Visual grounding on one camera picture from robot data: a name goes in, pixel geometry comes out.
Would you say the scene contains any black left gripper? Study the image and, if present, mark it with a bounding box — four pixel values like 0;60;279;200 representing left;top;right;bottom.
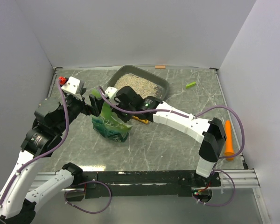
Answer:
55;88;105;133

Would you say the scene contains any green litter bag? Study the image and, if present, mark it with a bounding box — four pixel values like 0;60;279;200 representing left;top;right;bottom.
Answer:
91;101;133;142

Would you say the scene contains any yellow plastic scoop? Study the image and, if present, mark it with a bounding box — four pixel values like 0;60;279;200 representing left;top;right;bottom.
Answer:
132;116;149;124

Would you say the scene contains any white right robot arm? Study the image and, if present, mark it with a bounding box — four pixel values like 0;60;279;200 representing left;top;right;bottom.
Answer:
106;86;226;186

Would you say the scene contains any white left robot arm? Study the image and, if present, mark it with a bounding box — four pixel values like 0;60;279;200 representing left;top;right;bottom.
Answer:
0;95;99;224

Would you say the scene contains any beige cat litter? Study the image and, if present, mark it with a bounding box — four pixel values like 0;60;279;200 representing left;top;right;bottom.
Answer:
114;73;163;98

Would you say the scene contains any dark grey litter box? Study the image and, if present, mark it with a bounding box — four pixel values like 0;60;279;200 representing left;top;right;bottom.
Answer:
107;65;169;100

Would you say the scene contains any small orange block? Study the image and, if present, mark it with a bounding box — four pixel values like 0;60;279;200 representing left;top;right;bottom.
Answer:
154;65;166;69

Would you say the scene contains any small green block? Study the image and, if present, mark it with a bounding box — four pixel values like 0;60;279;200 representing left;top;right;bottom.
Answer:
186;82;196;88

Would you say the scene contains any orange plastic carrot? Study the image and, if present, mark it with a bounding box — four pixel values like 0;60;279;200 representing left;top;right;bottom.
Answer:
224;120;235;156

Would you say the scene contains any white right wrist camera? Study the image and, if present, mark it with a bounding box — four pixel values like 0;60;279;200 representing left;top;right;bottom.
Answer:
105;87;118;101

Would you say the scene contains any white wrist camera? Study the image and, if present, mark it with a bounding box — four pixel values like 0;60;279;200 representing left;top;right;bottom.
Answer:
105;87;118;101
58;77;84;100

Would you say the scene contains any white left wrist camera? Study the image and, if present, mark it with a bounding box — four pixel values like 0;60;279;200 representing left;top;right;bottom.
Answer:
58;77;84;100

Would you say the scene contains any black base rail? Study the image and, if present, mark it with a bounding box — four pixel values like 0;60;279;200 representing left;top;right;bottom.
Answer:
65;170;221;201

